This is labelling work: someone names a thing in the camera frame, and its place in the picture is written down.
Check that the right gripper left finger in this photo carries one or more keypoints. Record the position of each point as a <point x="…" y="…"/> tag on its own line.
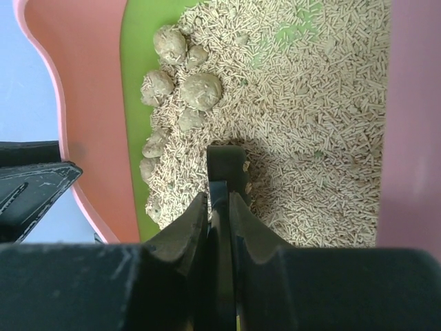
<point x="175" y="258"/>

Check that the pink litter box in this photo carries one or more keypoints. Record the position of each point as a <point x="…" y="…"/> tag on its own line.
<point x="96" y="53"/>

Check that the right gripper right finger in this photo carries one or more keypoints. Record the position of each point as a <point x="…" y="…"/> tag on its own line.
<point x="263" y="290"/>

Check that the beige cat litter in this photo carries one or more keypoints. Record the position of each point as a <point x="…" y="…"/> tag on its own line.
<point x="304" y="87"/>

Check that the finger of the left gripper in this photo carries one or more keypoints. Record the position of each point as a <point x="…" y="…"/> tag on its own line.
<point x="33" y="177"/>

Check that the black litter scoop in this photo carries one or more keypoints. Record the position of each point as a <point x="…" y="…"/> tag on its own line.
<point x="226" y="179"/>

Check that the litter clump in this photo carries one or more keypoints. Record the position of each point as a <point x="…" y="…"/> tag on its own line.
<point x="155" y="88"/>
<point x="170" y="45"/>
<point x="190" y="119"/>
<point x="201" y="91"/>

